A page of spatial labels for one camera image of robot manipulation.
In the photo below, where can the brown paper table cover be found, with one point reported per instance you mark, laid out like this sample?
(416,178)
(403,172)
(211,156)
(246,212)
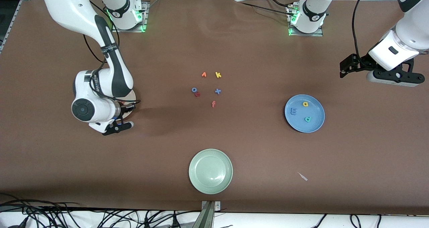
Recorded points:
(67,171)

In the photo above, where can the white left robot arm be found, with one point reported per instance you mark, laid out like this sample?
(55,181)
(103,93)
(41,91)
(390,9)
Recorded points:
(412,37)

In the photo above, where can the aluminium table edge rail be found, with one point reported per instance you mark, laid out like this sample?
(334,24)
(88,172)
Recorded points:
(9,25)

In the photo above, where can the grey metal camera mount bracket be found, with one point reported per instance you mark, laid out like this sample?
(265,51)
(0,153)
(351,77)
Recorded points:
(208,209)

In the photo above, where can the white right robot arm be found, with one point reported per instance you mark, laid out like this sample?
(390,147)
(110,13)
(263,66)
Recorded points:
(67,7)

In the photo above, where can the beige round plate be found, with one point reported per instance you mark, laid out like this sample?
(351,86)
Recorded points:
(130,113)

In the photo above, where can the small white paper scrap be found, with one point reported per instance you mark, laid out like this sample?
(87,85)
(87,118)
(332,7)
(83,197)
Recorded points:
(302,176)

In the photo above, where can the blue round plate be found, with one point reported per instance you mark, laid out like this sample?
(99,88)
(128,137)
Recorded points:
(313,110)

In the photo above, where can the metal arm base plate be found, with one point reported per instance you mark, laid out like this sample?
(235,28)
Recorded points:
(305,34)
(146,17)

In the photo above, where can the pale green round plate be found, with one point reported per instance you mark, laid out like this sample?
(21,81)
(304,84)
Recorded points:
(210,171)

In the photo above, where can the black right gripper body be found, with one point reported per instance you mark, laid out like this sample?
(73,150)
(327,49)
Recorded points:
(127,107)

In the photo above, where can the blue foam letter x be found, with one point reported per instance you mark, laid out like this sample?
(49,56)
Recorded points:
(218,91)

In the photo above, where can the blue foam letter m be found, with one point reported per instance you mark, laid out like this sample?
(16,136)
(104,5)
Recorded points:
(294,111)

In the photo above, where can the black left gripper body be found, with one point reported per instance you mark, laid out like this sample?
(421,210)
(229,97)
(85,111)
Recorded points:
(361,63)

